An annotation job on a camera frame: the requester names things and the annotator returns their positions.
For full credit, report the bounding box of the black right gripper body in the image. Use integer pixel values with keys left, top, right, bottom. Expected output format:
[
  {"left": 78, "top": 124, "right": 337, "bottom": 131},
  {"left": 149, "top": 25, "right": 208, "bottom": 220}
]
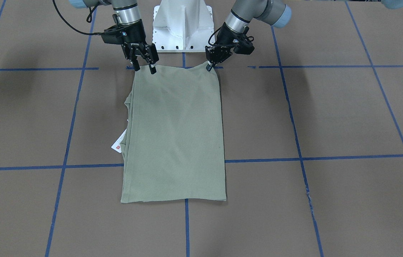
[{"left": 101, "top": 19, "right": 147, "bottom": 60}]

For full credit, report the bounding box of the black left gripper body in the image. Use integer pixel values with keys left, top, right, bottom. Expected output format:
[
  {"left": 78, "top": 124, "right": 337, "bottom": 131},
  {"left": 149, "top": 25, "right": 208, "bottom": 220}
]
[{"left": 205, "top": 22, "right": 254, "bottom": 63}]

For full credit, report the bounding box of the olive green long-sleeve shirt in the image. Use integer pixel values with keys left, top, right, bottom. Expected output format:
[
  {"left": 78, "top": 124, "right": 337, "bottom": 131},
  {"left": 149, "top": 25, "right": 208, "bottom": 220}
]
[{"left": 120, "top": 63, "right": 226, "bottom": 203}]

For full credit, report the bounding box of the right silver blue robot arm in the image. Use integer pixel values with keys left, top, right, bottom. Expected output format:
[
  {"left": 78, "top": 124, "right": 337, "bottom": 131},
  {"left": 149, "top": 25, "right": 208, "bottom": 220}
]
[{"left": 69, "top": 0, "right": 159, "bottom": 74}]

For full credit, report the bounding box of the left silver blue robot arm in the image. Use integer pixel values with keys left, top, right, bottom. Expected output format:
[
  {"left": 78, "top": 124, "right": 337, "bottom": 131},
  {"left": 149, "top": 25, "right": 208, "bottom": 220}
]
[{"left": 205, "top": 0, "right": 292, "bottom": 71}]

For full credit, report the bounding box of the white shirt hang tag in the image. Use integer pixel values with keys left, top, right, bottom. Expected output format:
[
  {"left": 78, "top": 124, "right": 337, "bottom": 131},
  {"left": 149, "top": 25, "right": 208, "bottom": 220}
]
[{"left": 111, "top": 129, "right": 127, "bottom": 153}]

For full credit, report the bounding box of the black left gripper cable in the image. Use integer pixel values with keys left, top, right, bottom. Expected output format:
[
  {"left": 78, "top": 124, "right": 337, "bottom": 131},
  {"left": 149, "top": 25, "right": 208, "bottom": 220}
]
[{"left": 207, "top": 27, "right": 227, "bottom": 47}]

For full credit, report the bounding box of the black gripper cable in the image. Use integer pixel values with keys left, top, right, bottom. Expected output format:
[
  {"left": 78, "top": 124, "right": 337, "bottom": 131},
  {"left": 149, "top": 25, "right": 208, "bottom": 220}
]
[
  {"left": 52, "top": 0, "right": 104, "bottom": 36},
  {"left": 207, "top": 27, "right": 227, "bottom": 47}
]

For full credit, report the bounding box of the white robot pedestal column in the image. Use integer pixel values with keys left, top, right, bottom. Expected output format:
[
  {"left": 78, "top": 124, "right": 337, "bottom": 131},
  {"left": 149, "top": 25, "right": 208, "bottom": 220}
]
[{"left": 152, "top": 0, "right": 215, "bottom": 53}]

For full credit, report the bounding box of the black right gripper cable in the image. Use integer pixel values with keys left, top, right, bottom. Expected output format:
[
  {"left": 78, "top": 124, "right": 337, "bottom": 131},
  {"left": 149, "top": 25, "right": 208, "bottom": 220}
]
[{"left": 52, "top": 0, "right": 104, "bottom": 36}]

